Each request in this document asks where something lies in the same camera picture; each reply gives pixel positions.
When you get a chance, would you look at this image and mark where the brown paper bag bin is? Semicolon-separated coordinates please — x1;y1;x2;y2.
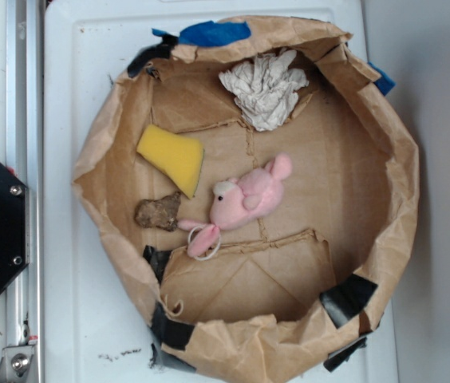
73;16;420;382

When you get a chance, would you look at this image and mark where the yellow sponge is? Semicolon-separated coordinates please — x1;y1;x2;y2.
136;124;204;199

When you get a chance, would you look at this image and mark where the brown rock lump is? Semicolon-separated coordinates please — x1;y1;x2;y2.
134;191;181;232

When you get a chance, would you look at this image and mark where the crumpled white paper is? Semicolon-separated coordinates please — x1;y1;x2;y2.
219;49;309;132

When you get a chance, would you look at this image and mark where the white plastic tray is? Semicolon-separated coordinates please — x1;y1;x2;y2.
43;0;400;383

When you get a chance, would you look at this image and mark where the aluminium rail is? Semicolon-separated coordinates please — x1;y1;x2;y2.
6;1;47;382

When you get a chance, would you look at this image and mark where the metal corner bracket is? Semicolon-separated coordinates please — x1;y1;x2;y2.
0;345;38;383

